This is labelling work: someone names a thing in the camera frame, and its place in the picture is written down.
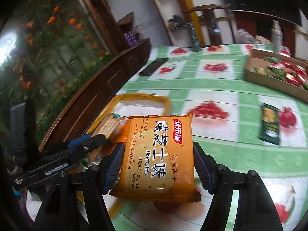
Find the grey flashlight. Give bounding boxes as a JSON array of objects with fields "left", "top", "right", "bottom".
[{"left": 188, "top": 22, "right": 201, "bottom": 52}]

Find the white spray bottle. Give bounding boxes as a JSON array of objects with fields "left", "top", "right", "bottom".
[{"left": 271, "top": 20, "right": 282, "bottom": 53}]

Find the green checked fruit tablecloth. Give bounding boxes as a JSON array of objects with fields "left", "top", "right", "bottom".
[{"left": 84, "top": 44, "right": 308, "bottom": 231}]

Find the pile of red green packets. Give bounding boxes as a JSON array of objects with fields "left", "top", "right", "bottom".
[{"left": 250, "top": 56, "right": 308, "bottom": 90}]

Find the black television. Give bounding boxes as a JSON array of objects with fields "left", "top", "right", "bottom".
[{"left": 226, "top": 0, "right": 302, "bottom": 26}]

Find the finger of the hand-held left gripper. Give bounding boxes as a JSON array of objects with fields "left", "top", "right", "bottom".
[
  {"left": 51, "top": 137, "right": 113, "bottom": 168},
  {"left": 48, "top": 133, "right": 104, "bottom": 158}
]

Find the glass wall shelf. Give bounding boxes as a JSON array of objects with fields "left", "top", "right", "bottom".
[{"left": 151, "top": 0, "right": 193, "bottom": 33}]

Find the black remote control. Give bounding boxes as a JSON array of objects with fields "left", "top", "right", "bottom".
[{"left": 139, "top": 57, "right": 169, "bottom": 76}]

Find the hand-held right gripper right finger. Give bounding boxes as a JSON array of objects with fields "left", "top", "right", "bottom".
[{"left": 192, "top": 141, "right": 284, "bottom": 231}]

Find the wooden chair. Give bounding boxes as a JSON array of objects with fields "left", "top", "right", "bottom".
[{"left": 183, "top": 4, "right": 237, "bottom": 46}]

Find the dark green snack packet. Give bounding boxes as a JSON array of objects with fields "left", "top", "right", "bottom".
[{"left": 259, "top": 103, "right": 282, "bottom": 146}]

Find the flower wall poster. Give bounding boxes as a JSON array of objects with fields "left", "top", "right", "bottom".
[{"left": 0, "top": 0, "right": 113, "bottom": 130}]

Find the dark wooden cabinet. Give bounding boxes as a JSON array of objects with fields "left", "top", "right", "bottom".
[{"left": 38, "top": 38, "right": 152, "bottom": 150}]

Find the shallow cardboard box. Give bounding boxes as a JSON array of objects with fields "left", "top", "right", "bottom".
[{"left": 244, "top": 49, "right": 308, "bottom": 103}]

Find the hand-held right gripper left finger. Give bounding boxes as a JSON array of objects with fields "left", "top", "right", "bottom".
[{"left": 35, "top": 143, "right": 126, "bottom": 231}]

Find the pale plastic bag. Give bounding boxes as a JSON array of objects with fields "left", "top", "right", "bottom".
[{"left": 236, "top": 29, "right": 255, "bottom": 45}]

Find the orange cream biscuit packet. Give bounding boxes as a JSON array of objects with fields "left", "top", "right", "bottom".
[{"left": 109, "top": 114, "right": 201, "bottom": 203}]

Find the white box with yellow tape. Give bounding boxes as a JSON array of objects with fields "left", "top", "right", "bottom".
[{"left": 24, "top": 93, "right": 172, "bottom": 219}]

